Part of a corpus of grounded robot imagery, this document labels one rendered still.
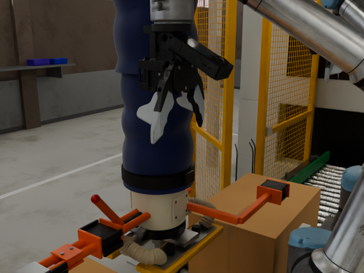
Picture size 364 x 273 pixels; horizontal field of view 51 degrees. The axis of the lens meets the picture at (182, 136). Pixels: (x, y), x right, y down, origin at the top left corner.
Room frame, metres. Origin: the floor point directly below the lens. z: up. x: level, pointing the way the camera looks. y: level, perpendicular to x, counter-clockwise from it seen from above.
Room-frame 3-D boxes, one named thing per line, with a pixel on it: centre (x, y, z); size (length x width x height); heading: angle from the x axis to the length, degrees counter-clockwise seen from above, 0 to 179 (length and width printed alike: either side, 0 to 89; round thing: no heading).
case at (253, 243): (1.67, -0.36, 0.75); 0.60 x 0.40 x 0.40; 145
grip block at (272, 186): (1.22, -0.31, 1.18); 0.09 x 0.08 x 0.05; 55
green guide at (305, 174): (2.80, -0.85, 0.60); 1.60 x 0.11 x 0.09; 143
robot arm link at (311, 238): (0.77, -0.30, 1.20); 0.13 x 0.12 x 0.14; 171
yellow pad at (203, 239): (1.07, -0.01, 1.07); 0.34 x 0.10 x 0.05; 145
